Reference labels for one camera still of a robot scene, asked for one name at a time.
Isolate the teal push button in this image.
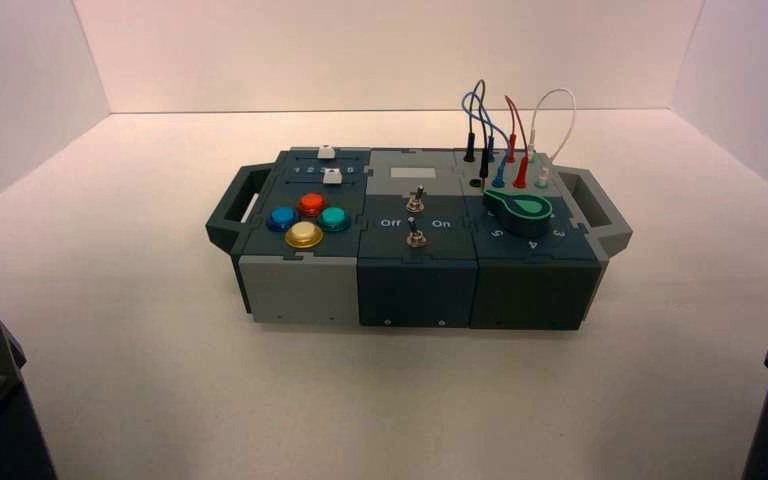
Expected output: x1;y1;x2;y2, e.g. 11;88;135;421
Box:
317;206;352;234

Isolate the dark teal grey control box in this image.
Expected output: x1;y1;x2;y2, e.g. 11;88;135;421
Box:
205;146;634;332

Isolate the yellow push button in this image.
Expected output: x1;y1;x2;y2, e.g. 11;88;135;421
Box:
285;221;324;250

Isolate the orange push button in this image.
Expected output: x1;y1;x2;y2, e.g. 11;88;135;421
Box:
297;192;328;219

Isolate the blue push button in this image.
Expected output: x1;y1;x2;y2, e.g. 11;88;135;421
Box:
266;205;300;233

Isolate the green rotary knob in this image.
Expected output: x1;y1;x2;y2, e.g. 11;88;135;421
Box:
483;188;554;238

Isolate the black jumper cable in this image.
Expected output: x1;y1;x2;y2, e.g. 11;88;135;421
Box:
463;79;492;181

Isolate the blue jumper cable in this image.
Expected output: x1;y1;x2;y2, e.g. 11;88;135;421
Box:
460;89;512;190

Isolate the red jumper cable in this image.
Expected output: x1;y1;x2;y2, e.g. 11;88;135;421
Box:
504;95;531;190

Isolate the white jumper cable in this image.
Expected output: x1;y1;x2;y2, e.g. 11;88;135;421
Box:
527;87;578;189

